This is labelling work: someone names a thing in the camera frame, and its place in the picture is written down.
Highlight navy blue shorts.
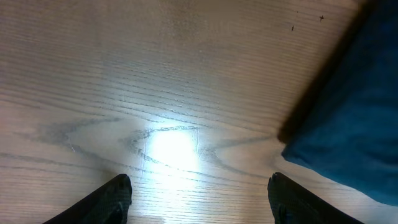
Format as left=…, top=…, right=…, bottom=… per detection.
left=282, top=0, right=397, bottom=206

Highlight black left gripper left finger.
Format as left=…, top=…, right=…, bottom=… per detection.
left=44, top=174, right=132, bottom=224

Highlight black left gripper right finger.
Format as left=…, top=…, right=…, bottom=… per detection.
left=267, top=172, right=363, bottom=224

